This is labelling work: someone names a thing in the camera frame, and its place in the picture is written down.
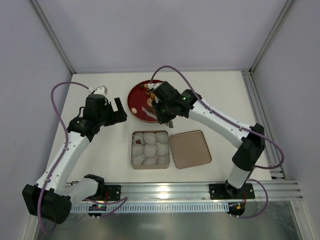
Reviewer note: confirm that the white oval chocolate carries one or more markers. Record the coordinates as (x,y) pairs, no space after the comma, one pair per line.
(134,111)

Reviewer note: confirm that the white paper cup bottom right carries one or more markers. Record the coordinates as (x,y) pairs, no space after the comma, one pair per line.
(163,160)

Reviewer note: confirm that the gold square tin box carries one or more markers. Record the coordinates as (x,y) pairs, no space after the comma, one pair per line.
(156,167)

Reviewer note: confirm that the white paper cup bottom middle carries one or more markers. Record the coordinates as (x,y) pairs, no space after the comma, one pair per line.
(150,161)

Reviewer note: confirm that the left round mount black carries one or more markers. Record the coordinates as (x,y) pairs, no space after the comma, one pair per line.
(96,211)

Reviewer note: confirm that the aluminium frame post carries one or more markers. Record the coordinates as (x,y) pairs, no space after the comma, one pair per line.
(51,34)
(273,32)

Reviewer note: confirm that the round mount black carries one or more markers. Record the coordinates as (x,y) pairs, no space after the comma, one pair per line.
(96,211)
(236,209)

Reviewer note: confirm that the perforated cable duct strip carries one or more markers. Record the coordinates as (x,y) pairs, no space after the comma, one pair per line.
(157,207)

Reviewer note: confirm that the aluminium rail front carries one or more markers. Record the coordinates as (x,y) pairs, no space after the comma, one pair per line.
(277,190)

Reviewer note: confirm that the white paper cup top middle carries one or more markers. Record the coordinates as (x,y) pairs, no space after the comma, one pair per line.
(150,138)

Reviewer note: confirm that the aluminium frame post right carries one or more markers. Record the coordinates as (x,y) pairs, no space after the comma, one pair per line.
(273,32)

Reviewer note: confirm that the white paper cup middle right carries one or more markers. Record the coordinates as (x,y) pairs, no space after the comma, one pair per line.
(162,149)

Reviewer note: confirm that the right round mount black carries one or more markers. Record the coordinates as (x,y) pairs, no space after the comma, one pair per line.
(236,209)

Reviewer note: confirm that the aluminium rail right side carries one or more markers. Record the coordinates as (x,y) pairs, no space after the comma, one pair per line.
(271,153)

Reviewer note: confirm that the white paper cup top right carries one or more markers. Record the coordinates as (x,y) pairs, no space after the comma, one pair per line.
(162,137)

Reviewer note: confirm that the metal tongs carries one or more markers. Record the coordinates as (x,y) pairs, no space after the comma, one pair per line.
(149,114)

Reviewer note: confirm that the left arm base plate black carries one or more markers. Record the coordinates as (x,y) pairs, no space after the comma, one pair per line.
(112,193)

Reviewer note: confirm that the white paper cup centre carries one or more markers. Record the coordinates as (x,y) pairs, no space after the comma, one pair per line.
(150,150)

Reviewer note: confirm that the round red tray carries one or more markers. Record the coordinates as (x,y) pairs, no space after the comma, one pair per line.
(138,97)

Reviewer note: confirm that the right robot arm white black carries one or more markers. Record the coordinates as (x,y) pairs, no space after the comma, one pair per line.
(249,140)

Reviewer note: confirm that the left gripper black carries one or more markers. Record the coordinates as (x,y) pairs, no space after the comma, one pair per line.
(113,115)

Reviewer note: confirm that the tan barrel chocolate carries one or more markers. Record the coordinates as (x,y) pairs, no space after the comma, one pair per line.
(152,95)

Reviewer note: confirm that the aluminium rail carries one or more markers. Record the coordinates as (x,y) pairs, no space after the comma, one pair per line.
(277,190)
(271,153)

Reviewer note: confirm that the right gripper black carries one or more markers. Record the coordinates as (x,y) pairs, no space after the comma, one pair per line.
(158,110)

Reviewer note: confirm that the aluminium frame post left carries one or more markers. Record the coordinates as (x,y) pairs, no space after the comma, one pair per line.
(51,34)

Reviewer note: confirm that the white paper cup middle left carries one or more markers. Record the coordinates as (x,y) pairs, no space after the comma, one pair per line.
(137,149)

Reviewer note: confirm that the white paper cup top left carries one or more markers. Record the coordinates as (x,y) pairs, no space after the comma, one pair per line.
(138,136)

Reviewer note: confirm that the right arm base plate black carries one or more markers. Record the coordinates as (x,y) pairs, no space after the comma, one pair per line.
(224,191)

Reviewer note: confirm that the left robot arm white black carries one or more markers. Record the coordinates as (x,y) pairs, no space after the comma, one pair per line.
(49,198)

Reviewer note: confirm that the gold tin lid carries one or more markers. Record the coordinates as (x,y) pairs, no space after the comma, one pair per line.
(189,149)

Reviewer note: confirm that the white paper cup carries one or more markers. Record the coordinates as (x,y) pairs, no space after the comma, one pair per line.
(138,160)
(150,150)
(150,161)
(162,137)
(138,136)
(162,149)
(150,138)
(163,160)
(137,149)

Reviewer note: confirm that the white paper cup bottom left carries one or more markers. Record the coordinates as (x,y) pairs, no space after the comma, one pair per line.
(138,160)

